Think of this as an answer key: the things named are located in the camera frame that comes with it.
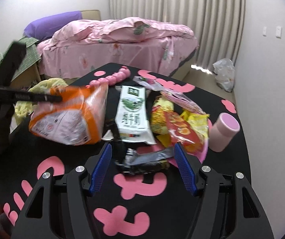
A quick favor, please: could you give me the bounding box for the black silver foil wrapper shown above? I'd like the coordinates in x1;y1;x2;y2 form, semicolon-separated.
115;147;174;175

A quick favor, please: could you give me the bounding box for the yellow red snack wrapper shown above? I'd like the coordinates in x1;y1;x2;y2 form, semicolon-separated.
151;96;209;154

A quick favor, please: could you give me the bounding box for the white green milk carton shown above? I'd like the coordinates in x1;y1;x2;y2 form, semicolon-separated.
115;86;156;145

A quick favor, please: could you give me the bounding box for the wooden nightstand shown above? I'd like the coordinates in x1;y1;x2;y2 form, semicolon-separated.
10;64;41;89

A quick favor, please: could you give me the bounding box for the bed with pink bedding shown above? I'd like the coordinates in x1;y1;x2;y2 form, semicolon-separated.
36;17;199;79

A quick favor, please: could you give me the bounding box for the pink beaded toy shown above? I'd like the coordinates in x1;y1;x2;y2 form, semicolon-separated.
86;66;131;88

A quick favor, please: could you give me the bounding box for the purple pillow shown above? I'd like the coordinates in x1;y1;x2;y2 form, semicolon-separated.
24;11;82;41

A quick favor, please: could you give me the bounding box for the pink clear candy wrapper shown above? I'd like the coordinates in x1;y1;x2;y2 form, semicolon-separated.
133;75;206;114

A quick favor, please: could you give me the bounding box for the white wall socket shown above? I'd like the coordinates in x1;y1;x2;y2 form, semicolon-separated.
262;26;267;37

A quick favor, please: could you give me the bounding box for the yellow bag lined trash bin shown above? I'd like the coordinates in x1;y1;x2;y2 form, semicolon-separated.
13;78;67;125

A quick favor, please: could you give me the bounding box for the white plastic bag on floor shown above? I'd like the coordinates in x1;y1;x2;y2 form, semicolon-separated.
213;58;235;92

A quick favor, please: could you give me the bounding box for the pink cylindrical cup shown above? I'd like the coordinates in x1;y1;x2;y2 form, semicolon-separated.
208;113;240;152

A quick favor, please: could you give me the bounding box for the white wall switch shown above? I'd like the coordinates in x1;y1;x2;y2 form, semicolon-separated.
275;26;282;38

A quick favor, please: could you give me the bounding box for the green checkered cloth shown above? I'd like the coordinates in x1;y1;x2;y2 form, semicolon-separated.
0;37;40;86

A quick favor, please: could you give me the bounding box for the beige striped curtain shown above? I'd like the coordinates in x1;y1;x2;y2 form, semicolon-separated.
109;0;246;69

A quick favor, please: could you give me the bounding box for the orange plastic snack bag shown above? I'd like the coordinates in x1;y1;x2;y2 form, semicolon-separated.
29;84;108;146

